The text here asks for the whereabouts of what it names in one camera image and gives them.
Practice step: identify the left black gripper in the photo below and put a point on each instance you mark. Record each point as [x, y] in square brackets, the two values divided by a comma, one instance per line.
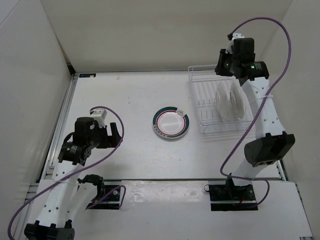
[110, 141]

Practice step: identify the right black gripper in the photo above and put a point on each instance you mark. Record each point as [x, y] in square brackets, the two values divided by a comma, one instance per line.
[219, 69]

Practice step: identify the green rimmed plate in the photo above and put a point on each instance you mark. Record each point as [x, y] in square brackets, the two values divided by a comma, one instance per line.
[170, 123]
[222, 102]

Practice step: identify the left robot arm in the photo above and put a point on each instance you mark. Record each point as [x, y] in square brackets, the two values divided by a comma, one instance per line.
[69, 193]

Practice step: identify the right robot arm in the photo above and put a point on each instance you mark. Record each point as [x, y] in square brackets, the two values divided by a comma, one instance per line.
[271, 142]

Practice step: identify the blue table sticker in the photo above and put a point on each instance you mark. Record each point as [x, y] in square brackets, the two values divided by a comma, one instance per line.
[87, 75]

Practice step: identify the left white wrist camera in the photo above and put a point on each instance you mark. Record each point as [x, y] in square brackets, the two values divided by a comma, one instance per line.
[99, 115]

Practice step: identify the white wire dish rack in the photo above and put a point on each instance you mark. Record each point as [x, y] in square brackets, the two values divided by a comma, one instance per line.
[202, 84]

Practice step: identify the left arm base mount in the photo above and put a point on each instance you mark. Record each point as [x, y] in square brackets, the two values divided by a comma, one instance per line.
[111, 199]

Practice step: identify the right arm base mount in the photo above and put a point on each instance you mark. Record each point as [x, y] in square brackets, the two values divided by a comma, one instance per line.
[226, 197]

